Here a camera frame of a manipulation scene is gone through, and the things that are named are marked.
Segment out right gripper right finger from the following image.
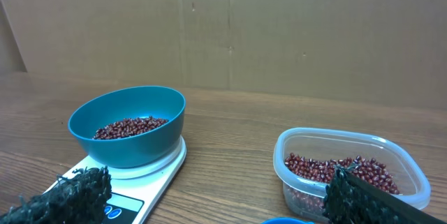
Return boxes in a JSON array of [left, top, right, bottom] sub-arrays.
[[323, 165, 444, 224]]

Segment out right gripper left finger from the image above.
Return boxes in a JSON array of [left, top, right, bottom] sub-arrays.
[[1, 167, 112, 224]]

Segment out red adzuki beans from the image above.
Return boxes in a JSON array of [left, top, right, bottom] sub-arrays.
[[93, 116, 400, 195]]

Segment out blue plastic measuring scoop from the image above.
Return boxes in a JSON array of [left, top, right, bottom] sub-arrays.
[[261, 217, 314, 224]]

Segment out white digital kitchen scale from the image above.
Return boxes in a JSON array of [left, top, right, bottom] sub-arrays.
[[43, 135, 188, 224]]

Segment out teal metal bowl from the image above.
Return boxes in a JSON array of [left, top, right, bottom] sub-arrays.
[[67, 86, 186, 168]]

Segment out clear plastic food container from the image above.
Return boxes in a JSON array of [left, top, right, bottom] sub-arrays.
[[273, 128, 431, 223]]

